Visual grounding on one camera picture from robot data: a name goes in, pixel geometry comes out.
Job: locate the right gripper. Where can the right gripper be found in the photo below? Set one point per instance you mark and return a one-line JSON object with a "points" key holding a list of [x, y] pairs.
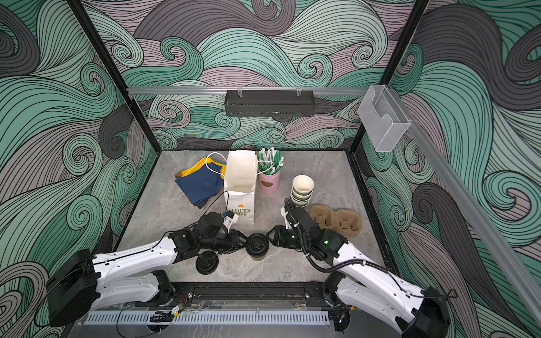
{"points": [[279, 236]]}

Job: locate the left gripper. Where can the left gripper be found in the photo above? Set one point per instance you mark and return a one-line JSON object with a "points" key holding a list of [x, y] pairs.
{"points": [[235, 241]]}

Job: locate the black cup lid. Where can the black cup lid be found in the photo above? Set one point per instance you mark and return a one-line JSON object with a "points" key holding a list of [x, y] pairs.
{"points": [[257, 245], [207, 262]]}

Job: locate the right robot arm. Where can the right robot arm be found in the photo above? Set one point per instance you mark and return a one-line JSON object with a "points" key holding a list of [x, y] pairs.
{"points": [[355, 280]]}

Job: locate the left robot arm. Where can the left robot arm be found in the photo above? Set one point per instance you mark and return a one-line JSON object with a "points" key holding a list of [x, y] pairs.
{"points": [[91, 281]]}

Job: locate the white paper takeout bag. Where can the white paper takeout bag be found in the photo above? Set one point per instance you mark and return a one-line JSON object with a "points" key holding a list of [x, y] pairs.
{"points": [[241, 170]]}

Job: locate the pink cup holder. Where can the pink cup holder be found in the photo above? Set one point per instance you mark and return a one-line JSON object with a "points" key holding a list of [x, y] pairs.
{"points": [[269, 184]]}

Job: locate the stack of paper cups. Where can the stack of paper cups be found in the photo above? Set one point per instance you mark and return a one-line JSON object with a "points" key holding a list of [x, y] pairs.
{"points": [[301, 191]]}

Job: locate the navy blue cloth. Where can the navy blue cloth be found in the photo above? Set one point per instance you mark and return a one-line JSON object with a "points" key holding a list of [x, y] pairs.
{"points": [[200, 185]]}

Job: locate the brown pulp cup carrier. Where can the brown pulp cup carrier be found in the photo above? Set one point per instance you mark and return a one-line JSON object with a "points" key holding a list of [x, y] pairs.
{"points": [[345, 222]]}

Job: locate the yellow cloth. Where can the yellow cloth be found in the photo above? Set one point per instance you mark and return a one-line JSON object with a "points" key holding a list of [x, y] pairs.
{"points": [[200, 164]]}

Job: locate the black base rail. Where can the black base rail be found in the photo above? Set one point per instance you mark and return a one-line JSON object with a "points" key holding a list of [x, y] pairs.
{"points": [[311, 294]]}

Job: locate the black wall shelf tray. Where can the black wall shelf tray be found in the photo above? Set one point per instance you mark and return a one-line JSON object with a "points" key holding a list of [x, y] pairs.
{"points": [[249, 103]]}

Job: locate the clear acrylic wall holder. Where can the clear acrylic wall holder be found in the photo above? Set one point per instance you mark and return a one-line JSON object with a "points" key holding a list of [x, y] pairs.
{"points": [[383, 115]]}

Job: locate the white slotted cable duct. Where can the white slotted cable duct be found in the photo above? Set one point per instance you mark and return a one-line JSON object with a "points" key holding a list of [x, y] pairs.
{"points": [[213, 318]]}

